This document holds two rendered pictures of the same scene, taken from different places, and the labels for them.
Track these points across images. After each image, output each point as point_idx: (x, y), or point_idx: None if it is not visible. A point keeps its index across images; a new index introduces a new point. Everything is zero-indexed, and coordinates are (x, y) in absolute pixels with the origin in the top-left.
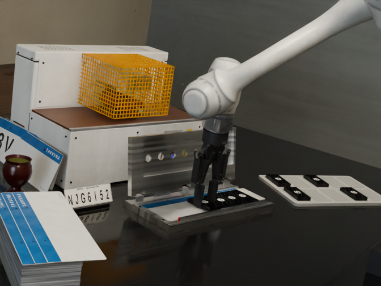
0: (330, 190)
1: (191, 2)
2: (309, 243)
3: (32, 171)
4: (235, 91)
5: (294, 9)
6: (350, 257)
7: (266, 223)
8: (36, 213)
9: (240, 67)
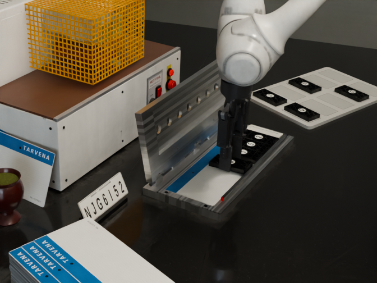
0: (326, 94)
1: None
2: (362, 183)
3: None
4: (285, 41)
5: None
6: None
7: (302, 168)
8: (88, 269)
9: (288, 9)
